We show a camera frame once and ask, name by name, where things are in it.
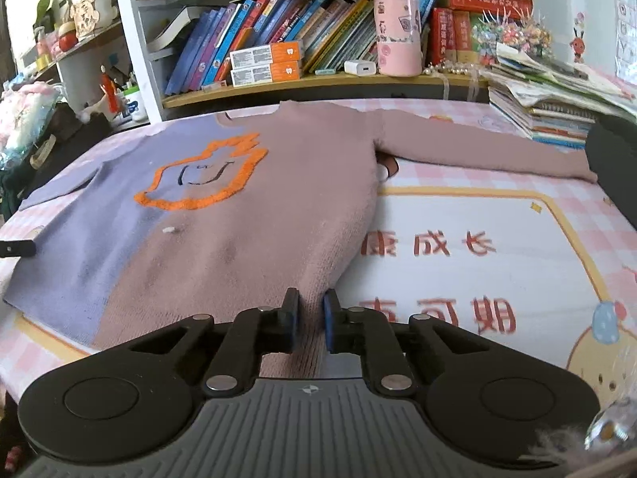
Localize red hanging tassel ornament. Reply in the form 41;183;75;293
100;65;121;114

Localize lower white orange medicine box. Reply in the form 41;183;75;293
231;61;302;88

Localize pink bouquet in wrapping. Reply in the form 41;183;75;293
1;81;62;170

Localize stack of magazines and notebooks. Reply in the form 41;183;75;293
481;42;636;149

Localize white power adapter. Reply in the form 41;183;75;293
343;59;377;76

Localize upper white orange medicine box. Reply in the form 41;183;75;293
230;41;303;69

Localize row of colourful books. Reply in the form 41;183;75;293
164;0;435;96

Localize pink cartoon cylinder cup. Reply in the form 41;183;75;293
373;0;422;78

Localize wooden bookshelf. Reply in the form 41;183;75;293
111;0;566;123

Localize white orange medicine box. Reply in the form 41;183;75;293
230;41;303;69
231;61;302;88

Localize pink and purple knit sweater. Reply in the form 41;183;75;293
4;102;597;378

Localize white jar with green lid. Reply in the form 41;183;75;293
123;85;148;123

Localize red books on shelf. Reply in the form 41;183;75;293
436;0;533;64

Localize pink checkered cartoon tablecloth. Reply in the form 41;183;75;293
0;97;637;409

